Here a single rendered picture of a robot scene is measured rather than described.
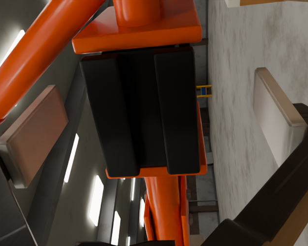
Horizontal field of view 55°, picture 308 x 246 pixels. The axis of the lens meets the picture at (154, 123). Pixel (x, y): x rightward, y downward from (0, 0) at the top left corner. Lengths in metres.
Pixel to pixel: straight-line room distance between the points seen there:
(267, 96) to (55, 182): 5.51
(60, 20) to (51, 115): 0.06
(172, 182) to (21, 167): 0.09
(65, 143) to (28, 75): 5.90
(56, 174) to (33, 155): 5.54
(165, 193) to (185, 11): 0.11
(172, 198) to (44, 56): 0.12
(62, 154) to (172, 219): 5.75
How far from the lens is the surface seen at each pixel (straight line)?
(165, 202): 0.20
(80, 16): 0.17
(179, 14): 0.16
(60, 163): 5.83
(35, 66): 0.19
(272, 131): 0.17
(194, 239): 0.32
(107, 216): 9.09
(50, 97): 0.20
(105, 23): 0.16
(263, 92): 0.18
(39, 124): 0.18
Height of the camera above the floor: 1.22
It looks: 7 degrees up
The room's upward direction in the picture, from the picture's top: 94 degrees counter-clockwise
